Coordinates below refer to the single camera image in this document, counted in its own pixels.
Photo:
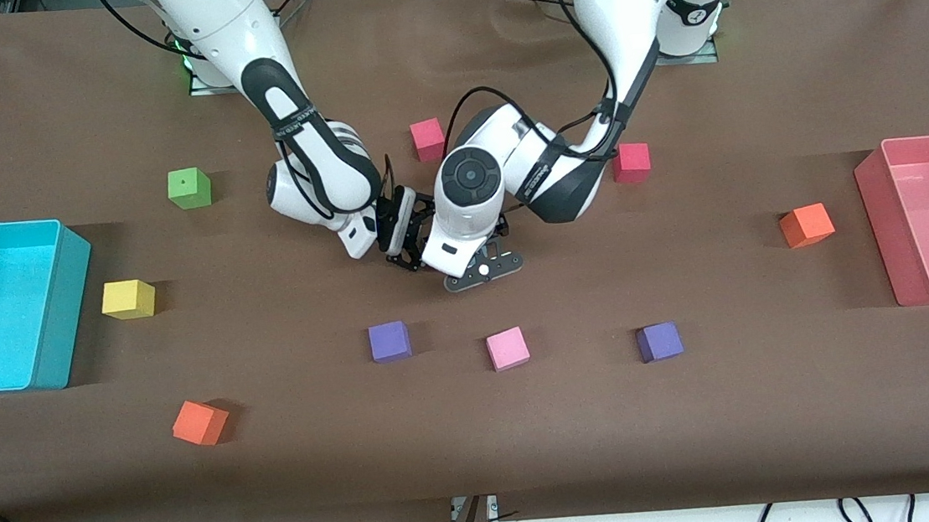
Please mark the orange foam cube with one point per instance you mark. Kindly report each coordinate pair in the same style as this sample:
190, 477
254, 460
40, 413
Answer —
199, 423
806, 225

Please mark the purple foam cube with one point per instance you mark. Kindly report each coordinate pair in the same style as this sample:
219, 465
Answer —
390, 341
660, 341

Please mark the yellow foam cube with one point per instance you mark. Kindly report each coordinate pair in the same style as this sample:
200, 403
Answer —
127, 299

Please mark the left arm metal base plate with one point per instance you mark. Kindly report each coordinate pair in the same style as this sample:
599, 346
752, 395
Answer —
686, 59

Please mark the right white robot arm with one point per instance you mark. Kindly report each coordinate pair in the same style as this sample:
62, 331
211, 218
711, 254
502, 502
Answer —
225, 21

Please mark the pink foam cube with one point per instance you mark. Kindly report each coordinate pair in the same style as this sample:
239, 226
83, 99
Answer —
507, 349

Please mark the grey metal bracket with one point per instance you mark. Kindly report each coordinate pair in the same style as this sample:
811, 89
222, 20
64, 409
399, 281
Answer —
493, 507

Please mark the red foam cube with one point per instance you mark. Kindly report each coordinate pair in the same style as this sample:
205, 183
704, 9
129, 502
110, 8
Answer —
632, 162
426, 140

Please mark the brown table cover sheet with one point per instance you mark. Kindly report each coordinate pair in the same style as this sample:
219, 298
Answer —
531, 440

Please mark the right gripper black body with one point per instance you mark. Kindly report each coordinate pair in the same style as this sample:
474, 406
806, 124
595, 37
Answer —
406, 231

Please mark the green foam cube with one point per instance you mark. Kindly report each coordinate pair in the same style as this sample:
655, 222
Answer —
189, 190

